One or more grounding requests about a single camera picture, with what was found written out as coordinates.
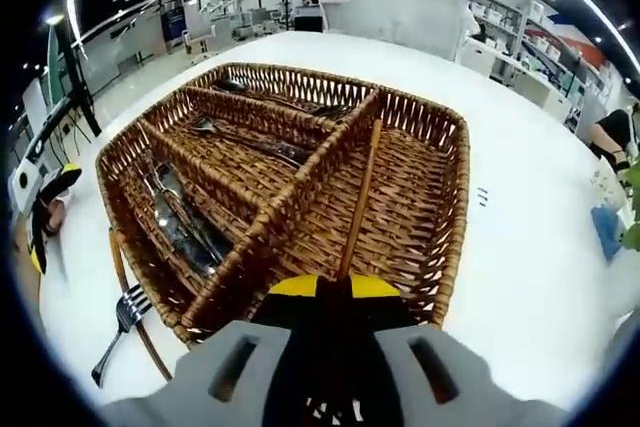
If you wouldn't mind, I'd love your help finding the silver table knife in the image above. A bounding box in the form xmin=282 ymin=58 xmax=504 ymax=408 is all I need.
xmin=148 ymin=160 xmax=211 ymax=268
xmin=169 ymin=186 xmax=227 ymax=274

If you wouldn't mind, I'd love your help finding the long ceiling light strip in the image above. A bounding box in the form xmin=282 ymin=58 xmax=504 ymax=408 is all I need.
xmin=504 ymin=0 xmax=640 ymax=93

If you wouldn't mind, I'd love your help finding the brown wicker utensil storage tray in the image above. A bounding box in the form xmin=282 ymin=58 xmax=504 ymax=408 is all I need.
xmin=94 ymin=61 xmax=472 ymax=347

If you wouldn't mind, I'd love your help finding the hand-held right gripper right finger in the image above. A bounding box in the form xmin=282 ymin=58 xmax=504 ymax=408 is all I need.
xmin=344 ymin=274 xmax=569 ymax=427

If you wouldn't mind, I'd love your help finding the blue cloth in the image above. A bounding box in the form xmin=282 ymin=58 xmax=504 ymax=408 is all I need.
xmin=591 ymin=204 xmax=626 ymax=263

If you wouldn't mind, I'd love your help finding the dark blue standing banner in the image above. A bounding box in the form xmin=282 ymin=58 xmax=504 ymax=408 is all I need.
xmin=160 ymin=5 xmax=187 ymax=46

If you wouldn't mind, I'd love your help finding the white patterned cup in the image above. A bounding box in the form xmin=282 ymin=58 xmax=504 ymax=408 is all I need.
xmin=589 ymin=156 xmax=629 ymax=211

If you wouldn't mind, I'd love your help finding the brown wooden chopstick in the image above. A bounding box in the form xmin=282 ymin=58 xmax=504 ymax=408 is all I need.
xmin=108 ymin=227 xmax=174 ymax=381
xmin=335 ymin=118 xmax=384 ymax=282

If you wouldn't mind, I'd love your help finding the black stand pole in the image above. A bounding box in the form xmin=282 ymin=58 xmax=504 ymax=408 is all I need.
xmin=54 ymin=21 xmax=104 ymax=137

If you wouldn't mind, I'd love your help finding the metal shelf with white boxes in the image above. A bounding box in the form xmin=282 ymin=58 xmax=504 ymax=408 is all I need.
xmin=469 ymin=0 xmax=616 ymax=113

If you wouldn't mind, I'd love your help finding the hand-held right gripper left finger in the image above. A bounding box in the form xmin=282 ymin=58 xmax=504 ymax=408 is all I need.
xmin=99 ymin=274 xmax=321 ymax=427

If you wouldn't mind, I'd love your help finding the white desk partition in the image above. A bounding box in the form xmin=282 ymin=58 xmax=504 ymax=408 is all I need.
xmin=319 ymin=0 xmax=474 ymax=61

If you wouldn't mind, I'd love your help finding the person's left hand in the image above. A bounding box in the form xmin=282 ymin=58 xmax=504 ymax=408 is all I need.
xmin=40 ymin=195 xmax=69 ymax=233

